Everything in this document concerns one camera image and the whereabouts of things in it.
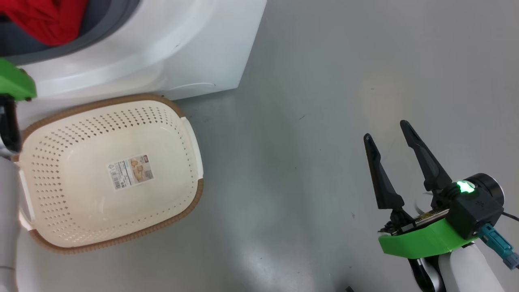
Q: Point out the red and white garment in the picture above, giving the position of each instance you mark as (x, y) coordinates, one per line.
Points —
(44, 20)

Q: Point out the white washing machine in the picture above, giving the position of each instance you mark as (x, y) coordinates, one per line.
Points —
(162, 40)

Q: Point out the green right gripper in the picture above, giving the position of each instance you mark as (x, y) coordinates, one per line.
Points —
(421, 243)

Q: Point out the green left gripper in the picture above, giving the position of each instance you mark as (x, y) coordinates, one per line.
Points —
(14, 81)

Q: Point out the cream perforated laundry basket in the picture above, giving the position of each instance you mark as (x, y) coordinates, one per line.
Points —
(81, 211)

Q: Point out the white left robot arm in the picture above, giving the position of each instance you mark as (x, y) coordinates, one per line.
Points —
(6, 202)

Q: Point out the basket paper label sticker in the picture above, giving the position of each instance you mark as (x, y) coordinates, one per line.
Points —
(130, 171)

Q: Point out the teal right camera connector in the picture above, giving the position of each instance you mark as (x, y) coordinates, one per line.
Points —
(498, 243)

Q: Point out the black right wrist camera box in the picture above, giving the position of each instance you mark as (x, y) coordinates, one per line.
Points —
(472, 215)

